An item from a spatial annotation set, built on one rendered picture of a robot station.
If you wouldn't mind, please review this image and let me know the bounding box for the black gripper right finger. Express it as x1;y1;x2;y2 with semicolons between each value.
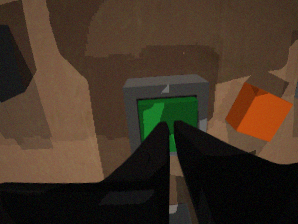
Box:
174;120;298;224

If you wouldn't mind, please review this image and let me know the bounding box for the orange block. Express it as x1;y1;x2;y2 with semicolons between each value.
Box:
225;81;293;141

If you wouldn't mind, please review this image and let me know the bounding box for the red button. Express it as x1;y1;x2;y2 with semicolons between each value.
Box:
0;24;25;103

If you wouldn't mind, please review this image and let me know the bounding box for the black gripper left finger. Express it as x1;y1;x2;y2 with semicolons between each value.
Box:
0;121;170;224

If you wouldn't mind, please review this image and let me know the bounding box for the green button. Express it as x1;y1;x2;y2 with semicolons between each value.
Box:
122;75;210;157

